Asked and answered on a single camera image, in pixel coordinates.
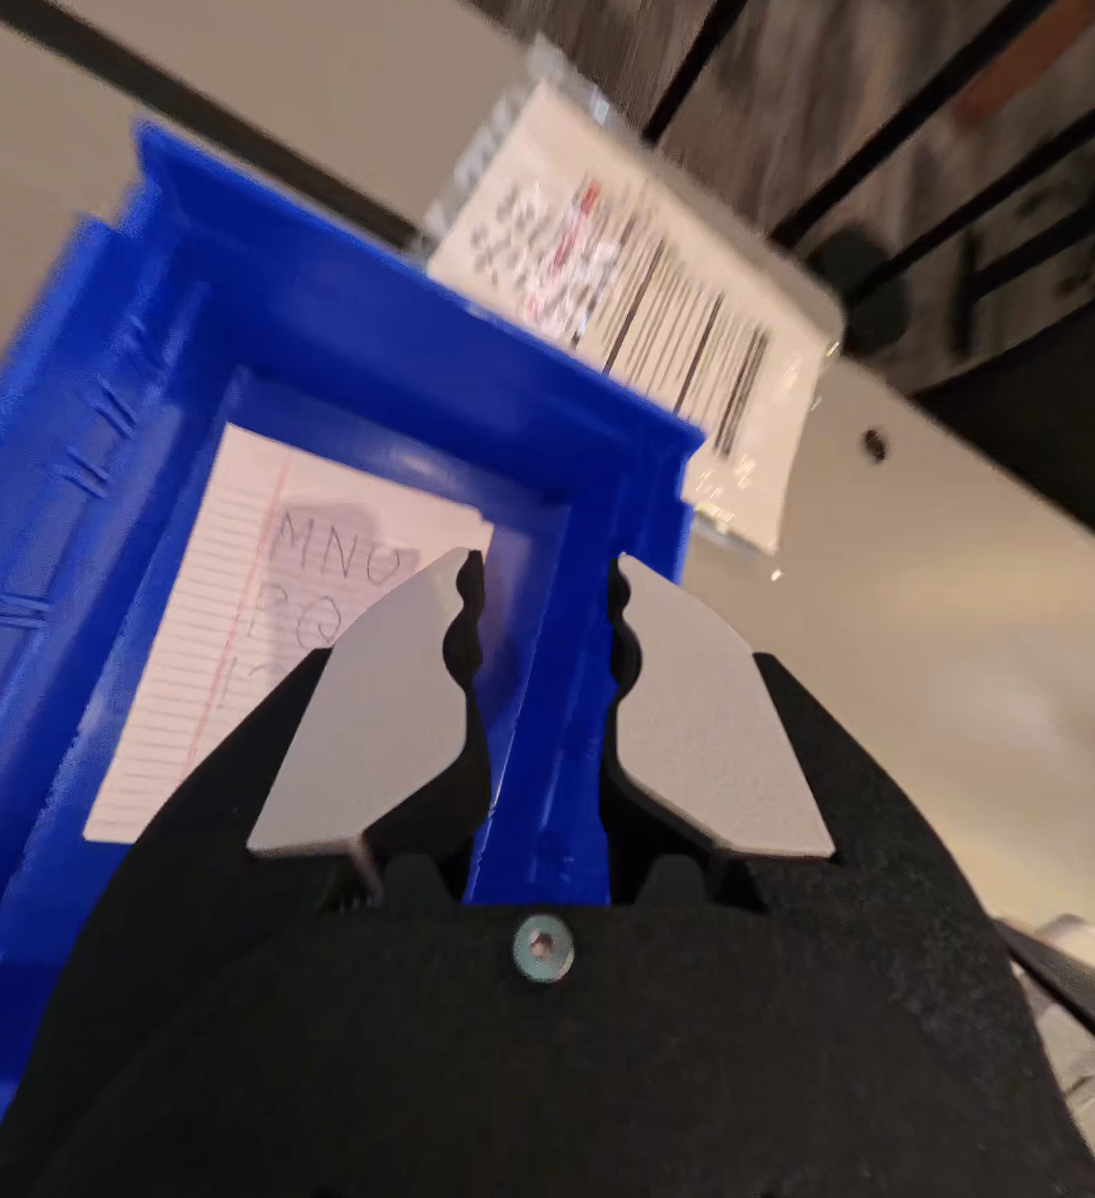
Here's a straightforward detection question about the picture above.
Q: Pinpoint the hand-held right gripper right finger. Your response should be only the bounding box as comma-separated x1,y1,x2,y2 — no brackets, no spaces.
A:
601,551,836,867

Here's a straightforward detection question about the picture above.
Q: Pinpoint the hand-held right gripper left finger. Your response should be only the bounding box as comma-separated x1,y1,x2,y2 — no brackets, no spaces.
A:
245,546,493,886

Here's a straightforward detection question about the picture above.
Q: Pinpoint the written lined paper sheet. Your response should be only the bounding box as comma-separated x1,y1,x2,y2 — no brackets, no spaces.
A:
83,420,496,843

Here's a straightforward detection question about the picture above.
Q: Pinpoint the barcode sheet in sleeve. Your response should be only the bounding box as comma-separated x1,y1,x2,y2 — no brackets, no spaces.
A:
420,37,849,562

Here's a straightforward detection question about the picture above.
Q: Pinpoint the blue plastic bin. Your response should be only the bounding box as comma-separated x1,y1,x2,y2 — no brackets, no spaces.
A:
0,121,709,1145

